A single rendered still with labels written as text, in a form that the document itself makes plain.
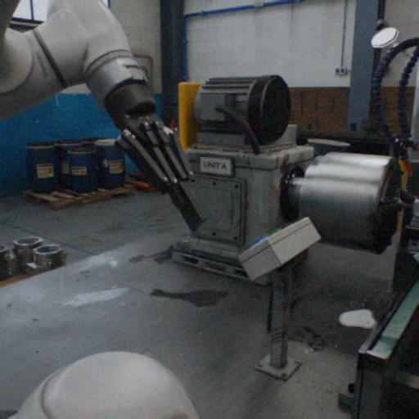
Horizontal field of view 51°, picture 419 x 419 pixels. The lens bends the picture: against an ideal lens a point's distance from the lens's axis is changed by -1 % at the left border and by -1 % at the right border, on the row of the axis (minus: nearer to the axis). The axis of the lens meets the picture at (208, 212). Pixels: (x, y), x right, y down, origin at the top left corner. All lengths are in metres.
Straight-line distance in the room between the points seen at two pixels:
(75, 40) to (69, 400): 0.55
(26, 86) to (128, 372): 0.48
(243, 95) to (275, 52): 5.93
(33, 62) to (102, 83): 0.10
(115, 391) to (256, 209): 0.90
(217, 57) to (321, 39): 1.84
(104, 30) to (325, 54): 6.14
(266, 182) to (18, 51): 0.69
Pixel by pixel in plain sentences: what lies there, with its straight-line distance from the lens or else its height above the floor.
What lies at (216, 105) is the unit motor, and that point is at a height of 1.29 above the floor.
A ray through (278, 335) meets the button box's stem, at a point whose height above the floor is 0.88.
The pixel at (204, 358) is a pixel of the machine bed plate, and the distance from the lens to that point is 0.94.
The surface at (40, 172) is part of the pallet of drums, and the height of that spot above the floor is 0.40.
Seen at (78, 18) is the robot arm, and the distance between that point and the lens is 0.77.
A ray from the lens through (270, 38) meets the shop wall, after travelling 7.25.
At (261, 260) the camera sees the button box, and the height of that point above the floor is 1.05.
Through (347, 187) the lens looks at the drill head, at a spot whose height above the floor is 1.10.
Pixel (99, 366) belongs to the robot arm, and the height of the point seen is 1.10.
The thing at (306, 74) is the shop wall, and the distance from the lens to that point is 6.91.
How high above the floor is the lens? 1.31
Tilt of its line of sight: 15 degrees down
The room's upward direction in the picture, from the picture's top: straight up
